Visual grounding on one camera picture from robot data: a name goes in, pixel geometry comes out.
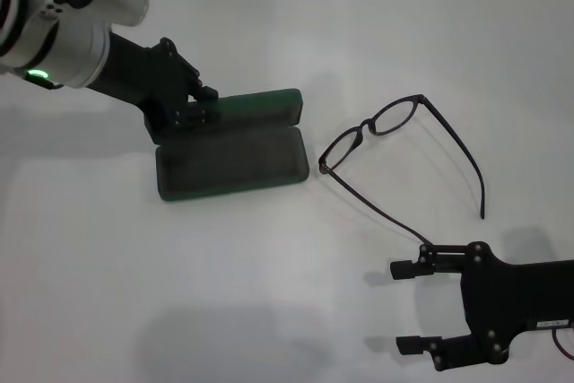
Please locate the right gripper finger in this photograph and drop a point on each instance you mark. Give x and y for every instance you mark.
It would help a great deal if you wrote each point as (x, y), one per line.
(403, 269)
(412, 344)

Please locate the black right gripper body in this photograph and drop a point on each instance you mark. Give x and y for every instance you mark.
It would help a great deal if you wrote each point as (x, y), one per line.
(515, 298)

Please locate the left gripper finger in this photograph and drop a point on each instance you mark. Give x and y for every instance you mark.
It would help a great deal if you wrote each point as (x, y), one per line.
(206, 92)
(199, 115)

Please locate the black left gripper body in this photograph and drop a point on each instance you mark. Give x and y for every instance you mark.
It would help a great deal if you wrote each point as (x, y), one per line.
(148, 82)

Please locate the green glasses case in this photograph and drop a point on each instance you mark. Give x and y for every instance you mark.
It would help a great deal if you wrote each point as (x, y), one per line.
(233, 163)

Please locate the black glasses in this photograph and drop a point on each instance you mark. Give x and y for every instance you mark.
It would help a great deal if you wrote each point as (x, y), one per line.
(367, 124)

